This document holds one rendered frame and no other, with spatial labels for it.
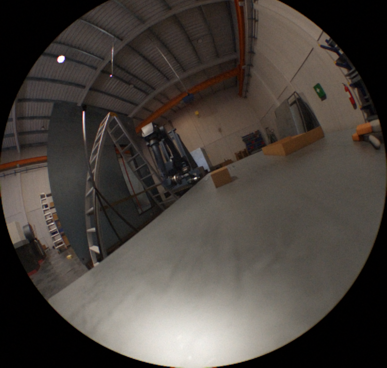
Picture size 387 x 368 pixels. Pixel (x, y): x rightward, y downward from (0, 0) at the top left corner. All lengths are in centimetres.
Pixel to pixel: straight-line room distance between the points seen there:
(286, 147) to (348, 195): 44
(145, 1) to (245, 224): 743
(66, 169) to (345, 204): 246
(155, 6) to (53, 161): 707
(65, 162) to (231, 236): 238
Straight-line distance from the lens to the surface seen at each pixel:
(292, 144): 60
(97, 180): 147
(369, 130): 43
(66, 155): 245
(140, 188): 722
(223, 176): 47
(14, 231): 529
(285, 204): 19
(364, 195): 19
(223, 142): 1198
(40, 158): 1154
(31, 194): 1126
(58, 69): 855
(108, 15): 738
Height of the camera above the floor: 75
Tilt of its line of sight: 1 degrees down
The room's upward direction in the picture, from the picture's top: 24 degrees counter-clockwise
